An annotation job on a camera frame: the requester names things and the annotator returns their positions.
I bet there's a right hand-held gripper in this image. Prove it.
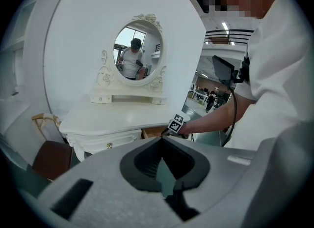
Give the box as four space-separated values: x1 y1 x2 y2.
160 113 190 139

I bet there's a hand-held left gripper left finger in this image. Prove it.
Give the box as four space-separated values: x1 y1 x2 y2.
38 136 184 228

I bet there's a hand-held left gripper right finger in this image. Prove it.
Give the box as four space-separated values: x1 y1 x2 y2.
161 136 258 216

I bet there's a large white wooden drawer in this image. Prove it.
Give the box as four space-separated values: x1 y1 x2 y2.
141 125 172 140

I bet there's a person's right forearm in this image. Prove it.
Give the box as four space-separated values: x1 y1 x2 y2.
180 96 257 136

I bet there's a white side drawer gold knob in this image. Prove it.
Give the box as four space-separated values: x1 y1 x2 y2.
70 129 143 155

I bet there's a white dressing table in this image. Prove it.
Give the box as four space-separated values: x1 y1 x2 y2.
58 13 191 163

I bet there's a wooden chair brown seat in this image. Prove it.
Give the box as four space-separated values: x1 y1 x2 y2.
31 113 74 181

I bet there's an oval white framed mirror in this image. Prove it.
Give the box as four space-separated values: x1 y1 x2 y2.
96 13 168 95

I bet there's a black metal railing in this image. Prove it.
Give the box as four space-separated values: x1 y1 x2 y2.
204 28 255 46

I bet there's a person's white shirt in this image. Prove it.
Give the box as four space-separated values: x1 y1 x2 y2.
230 0 314 149

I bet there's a white bookshelf unit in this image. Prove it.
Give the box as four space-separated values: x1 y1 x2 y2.
0 0 40 129

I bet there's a black device cable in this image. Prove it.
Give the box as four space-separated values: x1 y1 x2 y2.
221 84 239 147

